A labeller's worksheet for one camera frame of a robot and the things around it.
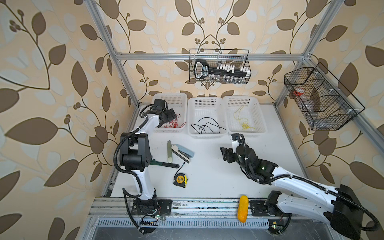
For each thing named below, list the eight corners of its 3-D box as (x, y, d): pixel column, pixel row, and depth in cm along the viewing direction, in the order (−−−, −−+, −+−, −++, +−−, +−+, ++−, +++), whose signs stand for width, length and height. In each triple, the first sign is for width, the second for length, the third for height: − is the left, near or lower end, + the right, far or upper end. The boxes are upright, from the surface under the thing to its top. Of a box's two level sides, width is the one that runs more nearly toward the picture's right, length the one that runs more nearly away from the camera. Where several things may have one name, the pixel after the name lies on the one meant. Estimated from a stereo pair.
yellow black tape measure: (174, 185, 84) (173, 183, 81) (177, 174, 88) (177, 171, 85) (185, 188, 83) (185, 186, 80) (189, 176, 86) (188, 174, 84)
